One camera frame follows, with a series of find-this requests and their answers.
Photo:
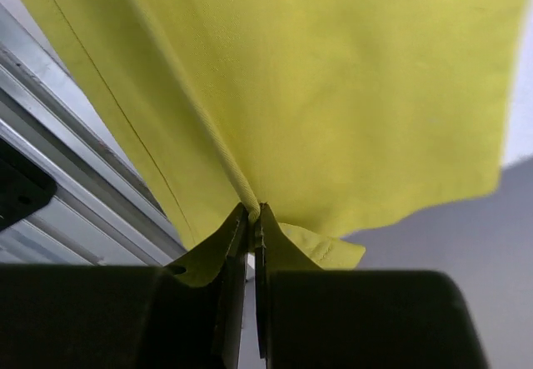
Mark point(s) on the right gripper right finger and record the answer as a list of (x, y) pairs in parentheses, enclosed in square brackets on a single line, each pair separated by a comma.
[(308, 317)]

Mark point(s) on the aluminium rail frame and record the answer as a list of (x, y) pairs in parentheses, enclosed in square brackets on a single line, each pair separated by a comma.
[(102, 212)]

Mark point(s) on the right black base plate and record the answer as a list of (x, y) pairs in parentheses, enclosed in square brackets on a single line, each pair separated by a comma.
[(25, 187)]

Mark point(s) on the yellow-green trousers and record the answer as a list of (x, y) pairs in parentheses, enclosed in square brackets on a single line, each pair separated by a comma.
[(341, 115)]

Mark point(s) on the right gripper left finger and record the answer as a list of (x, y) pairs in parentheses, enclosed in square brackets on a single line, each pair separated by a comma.
[(187, 314)]

